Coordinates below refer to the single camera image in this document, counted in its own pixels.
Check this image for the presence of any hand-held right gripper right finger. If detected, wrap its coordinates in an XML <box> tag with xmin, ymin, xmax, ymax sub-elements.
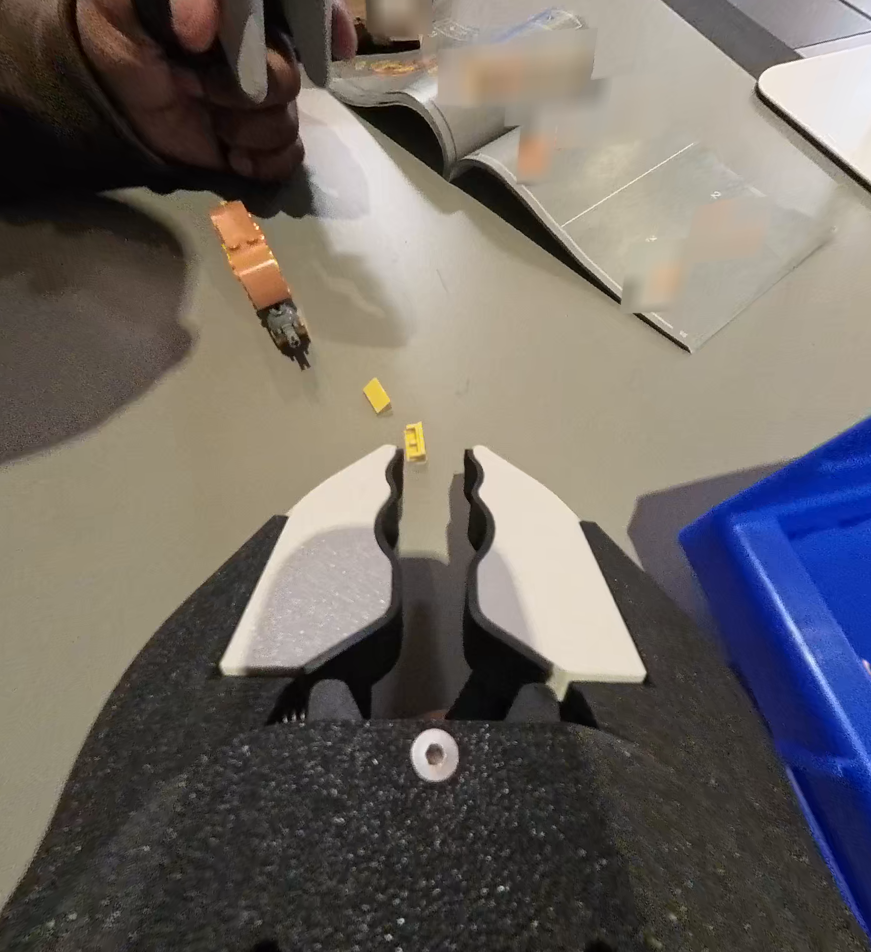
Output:
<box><xmin>446</xmin><ymin>444</ymin><xmax>648</xmax><ymax>715</ymax></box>

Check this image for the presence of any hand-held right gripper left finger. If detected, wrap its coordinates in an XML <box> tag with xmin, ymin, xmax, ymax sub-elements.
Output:
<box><xmin>220</xmin><ymin>444</ymin><xmax>407</xmax><ymax>711</ymax></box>

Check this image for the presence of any orange toy brick model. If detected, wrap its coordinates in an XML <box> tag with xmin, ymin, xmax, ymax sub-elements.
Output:
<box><xmin>208</xmin><ymin>199</ymin><xmax>314</xmax><ymax>371</ymax></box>

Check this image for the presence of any blue plastic bin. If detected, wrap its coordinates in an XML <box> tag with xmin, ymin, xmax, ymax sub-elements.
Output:
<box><xmin>677</xmin><ymin>394</ymin><xmax>871</xmax><ymax>952</ymax></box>

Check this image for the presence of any person's left forearm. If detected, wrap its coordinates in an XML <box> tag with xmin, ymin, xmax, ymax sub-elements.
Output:
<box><xmin>0</xmin><ymin>0</ymin><xmax>167</xmax><ymax>213</ymax></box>

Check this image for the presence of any white desk mat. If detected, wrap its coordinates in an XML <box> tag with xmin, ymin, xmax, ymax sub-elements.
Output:
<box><xmin>755</xmin><ymin>41</ymin><xmax>871</xmax><ymax>224</ymax></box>

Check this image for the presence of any person's left hand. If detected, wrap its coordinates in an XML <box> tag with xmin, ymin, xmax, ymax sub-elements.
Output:
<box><xmin>74</xmin><ymin>0</ymin><xmax>306</xmax><ymax>184</ymax></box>

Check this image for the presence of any open instruction booklet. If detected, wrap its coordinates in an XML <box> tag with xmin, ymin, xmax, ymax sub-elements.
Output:
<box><xmin>327</xmin><ymin>7</ymin><xmax>838</xmax><ymax>354</ymax></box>

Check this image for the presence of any open laptop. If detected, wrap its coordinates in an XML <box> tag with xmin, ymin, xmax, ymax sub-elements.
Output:
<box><xmin>662</xmin><ymin>0</ymin><xmax>871</xmax><ymax>59</ymax></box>

